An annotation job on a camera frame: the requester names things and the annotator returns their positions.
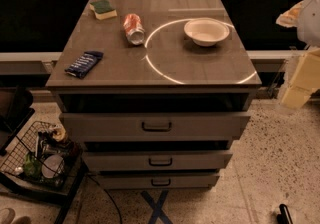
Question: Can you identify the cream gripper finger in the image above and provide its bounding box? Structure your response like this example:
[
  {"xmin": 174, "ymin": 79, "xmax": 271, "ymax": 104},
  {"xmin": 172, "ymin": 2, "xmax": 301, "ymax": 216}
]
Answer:
[
  {"xmin": 290, "ymin": 49, "xmax": 320, "ymax": 92},
  {"xmin": 280, "ymin": 87, "xmax": 313, "ymax": 109}
]

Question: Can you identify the red coke can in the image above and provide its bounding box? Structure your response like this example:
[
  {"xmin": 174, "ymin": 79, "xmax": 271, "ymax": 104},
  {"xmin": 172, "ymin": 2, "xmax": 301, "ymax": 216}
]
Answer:
[{"xmin": 123, "ymin": 13, "xmax": 145, "ymax": 45}]

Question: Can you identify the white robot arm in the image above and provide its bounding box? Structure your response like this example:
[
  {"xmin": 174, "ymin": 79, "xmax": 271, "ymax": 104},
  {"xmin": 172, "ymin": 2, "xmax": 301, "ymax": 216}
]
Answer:
[{"xmin": 276, "ymin": 0, "xmax": 320, "ymax": 110}]

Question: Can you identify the white bowl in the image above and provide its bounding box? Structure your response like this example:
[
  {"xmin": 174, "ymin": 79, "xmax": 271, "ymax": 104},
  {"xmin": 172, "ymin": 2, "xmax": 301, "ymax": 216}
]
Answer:
[{"xmin": 184, "ymin": 18, "xmax": 230, "ymax": 47}]

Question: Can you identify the black object on floor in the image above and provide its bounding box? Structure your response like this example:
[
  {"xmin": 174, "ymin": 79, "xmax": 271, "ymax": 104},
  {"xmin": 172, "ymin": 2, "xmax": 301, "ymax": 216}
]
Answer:
[{"xmin": 276, "ymin": 204, "xmax": 293, "ymax": 224}]

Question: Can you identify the grey drawer cabinet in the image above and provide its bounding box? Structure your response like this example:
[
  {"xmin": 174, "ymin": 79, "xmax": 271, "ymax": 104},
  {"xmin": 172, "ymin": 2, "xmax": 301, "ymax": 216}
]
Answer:
[{"xmin": 47, "ymin": 0, "xmax": 261, "ymax": 177}]

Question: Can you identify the blue tape cross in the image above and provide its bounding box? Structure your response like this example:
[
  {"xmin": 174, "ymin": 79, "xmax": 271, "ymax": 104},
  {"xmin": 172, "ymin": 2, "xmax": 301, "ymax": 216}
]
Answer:
[{"xmin": 141, "ymin": 190, "xmax": 173, "ymax": 224}]

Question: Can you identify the green yellow sponge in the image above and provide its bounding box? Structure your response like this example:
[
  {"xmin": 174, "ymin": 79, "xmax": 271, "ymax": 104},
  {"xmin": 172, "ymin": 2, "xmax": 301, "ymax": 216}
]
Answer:
[{"xmin": 89, "ymin": 0, "xmax": 117, "ymax": 20}]

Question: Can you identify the blue snack bag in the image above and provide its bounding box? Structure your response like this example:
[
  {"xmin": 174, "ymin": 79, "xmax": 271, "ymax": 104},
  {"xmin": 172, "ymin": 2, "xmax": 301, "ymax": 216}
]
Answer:
[{"xmin": 65, "ymin": 51, "xmax": 103, "ymax": 79}]

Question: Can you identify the white cup in basket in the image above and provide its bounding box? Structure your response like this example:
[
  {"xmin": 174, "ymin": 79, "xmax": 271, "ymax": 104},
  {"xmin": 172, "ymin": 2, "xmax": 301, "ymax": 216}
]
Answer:
[{"xmin": 42, "ymin": 155, "xmax": 64, "ymax": 179}]

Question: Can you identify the green item in basket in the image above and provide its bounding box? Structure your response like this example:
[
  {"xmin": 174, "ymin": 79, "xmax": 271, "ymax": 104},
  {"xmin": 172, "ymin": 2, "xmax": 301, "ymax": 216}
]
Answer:
[{"xmin": 23, "ymin": 152, "xmax": 42, "ymax": 179}]

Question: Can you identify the black cable on floor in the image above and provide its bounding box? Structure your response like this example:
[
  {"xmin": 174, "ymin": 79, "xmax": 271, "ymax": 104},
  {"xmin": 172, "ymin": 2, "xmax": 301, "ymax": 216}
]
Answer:
[{"xmin": 87, "ymin": 173, "xmax": 124, "ymax": 224}]

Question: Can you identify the black wire basket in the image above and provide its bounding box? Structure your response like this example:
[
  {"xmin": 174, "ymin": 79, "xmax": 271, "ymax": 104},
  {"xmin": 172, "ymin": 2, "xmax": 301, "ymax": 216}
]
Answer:
[{"xmin": 0, "ymin": 121, "xmax": 80, "ymax": 189}]

